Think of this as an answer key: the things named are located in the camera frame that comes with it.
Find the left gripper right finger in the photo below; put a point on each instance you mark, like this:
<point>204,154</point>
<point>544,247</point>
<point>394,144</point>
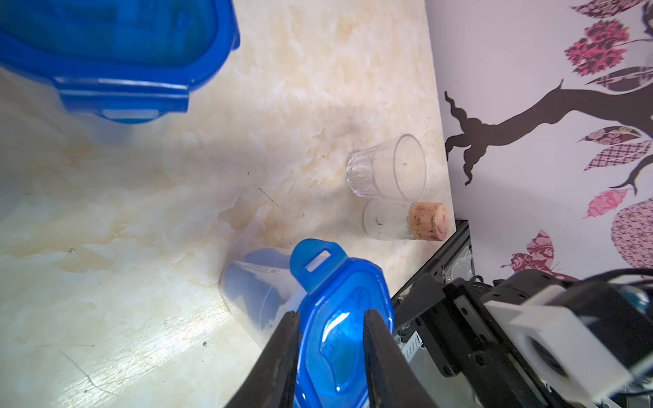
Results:
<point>390,380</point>

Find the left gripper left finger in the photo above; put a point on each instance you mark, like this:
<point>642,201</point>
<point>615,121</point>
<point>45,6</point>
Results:
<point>272,381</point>

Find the blue lid toiletry container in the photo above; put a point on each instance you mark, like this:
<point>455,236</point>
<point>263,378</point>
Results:
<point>125,61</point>
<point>331,292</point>

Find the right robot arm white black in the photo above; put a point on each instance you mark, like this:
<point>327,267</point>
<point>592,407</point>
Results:
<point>463,339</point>

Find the small corked glass jar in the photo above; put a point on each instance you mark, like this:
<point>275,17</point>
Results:
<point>392,221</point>

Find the clear drinking glass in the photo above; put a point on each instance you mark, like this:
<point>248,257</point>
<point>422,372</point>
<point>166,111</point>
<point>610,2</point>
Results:
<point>393,170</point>

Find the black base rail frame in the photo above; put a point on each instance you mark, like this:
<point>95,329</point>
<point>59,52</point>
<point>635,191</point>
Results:
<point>453,260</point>

